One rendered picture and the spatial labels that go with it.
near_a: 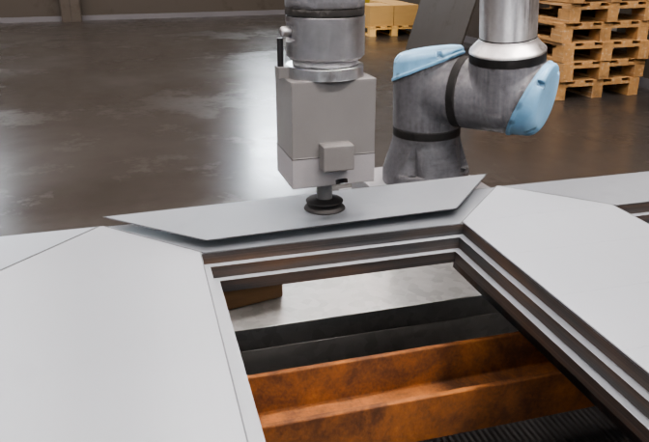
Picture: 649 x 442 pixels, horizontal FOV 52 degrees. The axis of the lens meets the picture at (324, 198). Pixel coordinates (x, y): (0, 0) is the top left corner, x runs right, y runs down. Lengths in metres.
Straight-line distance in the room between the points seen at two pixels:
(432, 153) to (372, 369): 0.51
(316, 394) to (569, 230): 0.30
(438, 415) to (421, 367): 0.08
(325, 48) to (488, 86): 0.47
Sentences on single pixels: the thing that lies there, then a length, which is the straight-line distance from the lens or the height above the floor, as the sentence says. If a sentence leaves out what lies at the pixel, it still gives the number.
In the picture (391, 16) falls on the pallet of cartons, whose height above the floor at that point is 0.24.
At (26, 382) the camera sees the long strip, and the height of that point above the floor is 0.85.
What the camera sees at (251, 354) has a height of 0.64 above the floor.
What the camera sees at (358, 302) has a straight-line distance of 0.88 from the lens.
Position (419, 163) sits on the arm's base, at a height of 0.78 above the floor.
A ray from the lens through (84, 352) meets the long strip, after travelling 0.50.
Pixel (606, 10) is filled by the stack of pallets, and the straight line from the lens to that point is 5.63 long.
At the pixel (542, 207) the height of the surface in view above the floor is 0.85.
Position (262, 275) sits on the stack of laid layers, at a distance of 0.63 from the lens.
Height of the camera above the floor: 1.11
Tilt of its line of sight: 21 degrees down
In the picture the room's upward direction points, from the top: straight up
